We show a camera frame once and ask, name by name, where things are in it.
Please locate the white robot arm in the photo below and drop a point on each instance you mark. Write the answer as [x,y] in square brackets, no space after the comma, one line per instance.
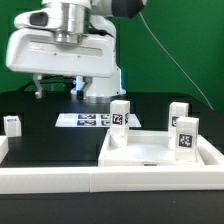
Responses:
[72,38]

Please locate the marker sheet with tags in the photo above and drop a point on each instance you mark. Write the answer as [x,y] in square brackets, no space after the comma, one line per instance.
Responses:
[90,120]

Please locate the white square table top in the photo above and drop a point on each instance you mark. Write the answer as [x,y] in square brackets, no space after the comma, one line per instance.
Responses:
[144,148]

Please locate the white U-shaped fence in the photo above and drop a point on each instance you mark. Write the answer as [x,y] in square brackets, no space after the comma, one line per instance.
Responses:
[210,176]

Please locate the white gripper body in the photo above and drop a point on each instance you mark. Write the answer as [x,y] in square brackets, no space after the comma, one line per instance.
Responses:
[35,51]

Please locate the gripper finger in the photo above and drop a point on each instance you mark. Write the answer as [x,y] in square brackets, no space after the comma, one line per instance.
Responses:
[39,90]
[82,85]

